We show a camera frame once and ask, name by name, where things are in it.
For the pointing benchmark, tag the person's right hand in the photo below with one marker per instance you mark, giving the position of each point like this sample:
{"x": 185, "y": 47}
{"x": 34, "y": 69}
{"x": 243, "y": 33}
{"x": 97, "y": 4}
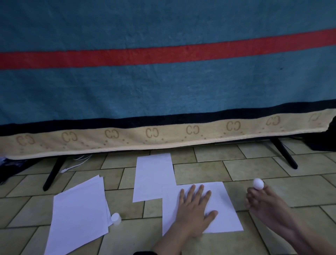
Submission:
{"x": 270, "y": 210}

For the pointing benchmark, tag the person's left hand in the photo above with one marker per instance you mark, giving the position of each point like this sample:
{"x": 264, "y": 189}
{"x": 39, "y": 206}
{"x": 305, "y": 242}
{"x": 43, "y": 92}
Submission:
{"x": 193, "y": 215}

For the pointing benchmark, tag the person's left middle finger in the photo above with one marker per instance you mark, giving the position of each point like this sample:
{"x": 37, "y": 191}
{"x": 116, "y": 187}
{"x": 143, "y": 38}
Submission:
{"x": 200, "y": 193}

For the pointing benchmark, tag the person's left little finger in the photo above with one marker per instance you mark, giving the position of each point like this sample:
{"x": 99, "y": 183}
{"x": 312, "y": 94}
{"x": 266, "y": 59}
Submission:
{"x": 182, "y": 198}

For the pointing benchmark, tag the person's left thumb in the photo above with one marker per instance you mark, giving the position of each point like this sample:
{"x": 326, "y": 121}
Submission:
{"x": 211, "y": 215}

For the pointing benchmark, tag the person's right fingers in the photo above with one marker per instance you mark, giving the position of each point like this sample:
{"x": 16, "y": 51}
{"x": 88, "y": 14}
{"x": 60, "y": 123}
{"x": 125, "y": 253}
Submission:
{"x": 255, "y": 199}

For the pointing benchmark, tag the white paper sheet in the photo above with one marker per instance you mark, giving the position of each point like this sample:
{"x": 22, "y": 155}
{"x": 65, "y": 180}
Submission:
{"x": 78, "y": 218}
{"x": 153, "y": 178}
{"x": 109, "y": 216}
{"x": 225, "y": 210}

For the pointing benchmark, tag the white round cap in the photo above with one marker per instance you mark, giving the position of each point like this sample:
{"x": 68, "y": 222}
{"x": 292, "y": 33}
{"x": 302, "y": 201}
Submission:
{"x": 258, "y": 183}

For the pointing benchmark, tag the person's right forearm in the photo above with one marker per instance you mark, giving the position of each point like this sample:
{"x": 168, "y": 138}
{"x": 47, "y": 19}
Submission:
{"x": 312, "y": 240}

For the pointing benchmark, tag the person's left forearm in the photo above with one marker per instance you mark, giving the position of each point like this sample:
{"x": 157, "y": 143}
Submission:
{"x": 170, "y": 241}

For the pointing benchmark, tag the black stand leg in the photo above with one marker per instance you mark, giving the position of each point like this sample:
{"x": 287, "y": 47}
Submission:
{"x": 286, "y": 155}
{"x": 53, "y": 173}

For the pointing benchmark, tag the white glue stick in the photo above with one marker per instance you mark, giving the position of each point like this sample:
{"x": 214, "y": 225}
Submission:
{"x": 115, "y": 219}

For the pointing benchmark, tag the black object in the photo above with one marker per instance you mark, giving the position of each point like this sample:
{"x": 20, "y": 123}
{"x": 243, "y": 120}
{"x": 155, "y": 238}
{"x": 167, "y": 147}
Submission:
{"x": 321, "y": 138}

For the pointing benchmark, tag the blue blanket with red stripe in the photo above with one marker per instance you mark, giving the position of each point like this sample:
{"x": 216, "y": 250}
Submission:
{"x": 168, "y": 86}

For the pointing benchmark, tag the dark bundle of cloth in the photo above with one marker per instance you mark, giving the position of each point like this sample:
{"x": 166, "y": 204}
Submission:
{"x": 13, "y": 169}

